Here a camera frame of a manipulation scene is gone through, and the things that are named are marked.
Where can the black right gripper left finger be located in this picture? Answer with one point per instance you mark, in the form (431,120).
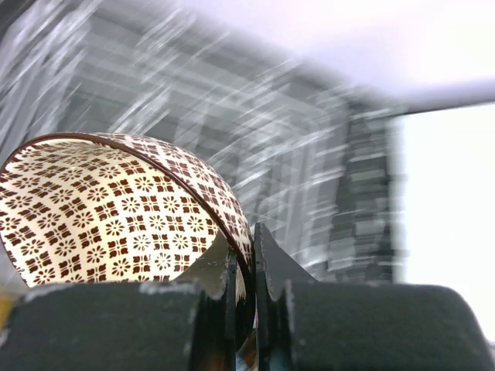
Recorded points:
(185,324)

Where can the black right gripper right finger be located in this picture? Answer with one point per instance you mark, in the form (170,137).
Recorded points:
(305,324)

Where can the brown white patterned bowl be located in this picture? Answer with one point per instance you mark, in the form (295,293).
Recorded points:
(78,207)

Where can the black marble pattern mat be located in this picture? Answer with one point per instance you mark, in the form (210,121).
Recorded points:
(363,201)

